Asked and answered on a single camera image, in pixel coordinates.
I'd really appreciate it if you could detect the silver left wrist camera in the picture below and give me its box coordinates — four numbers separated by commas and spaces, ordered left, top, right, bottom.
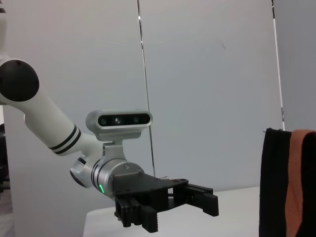
85, 108, 154, 158

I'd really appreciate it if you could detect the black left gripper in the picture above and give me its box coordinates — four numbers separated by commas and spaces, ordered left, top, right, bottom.
110, 172, 220, 233

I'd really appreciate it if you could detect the black bag with orange handles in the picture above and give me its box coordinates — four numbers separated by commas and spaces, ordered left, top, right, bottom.
258, 127, 316, 237

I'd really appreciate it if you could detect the black background equipment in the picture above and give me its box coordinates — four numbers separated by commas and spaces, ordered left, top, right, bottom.
0, 123, 11, 196

